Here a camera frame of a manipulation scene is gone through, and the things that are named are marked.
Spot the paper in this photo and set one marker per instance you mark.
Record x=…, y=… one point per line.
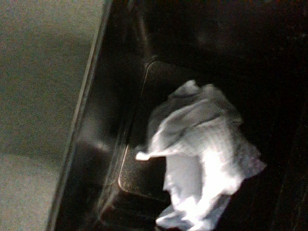
x=197, y=131

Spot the black rubbish bin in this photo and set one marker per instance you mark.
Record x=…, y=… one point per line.
x=255, y=51

